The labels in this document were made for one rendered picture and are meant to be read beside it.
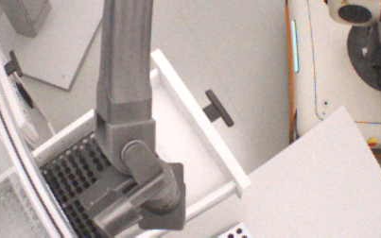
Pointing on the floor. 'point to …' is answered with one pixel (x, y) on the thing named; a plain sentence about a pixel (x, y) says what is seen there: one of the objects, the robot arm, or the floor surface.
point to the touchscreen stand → (49, 37)
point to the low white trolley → (311, 192)
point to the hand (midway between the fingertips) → (166, 209)
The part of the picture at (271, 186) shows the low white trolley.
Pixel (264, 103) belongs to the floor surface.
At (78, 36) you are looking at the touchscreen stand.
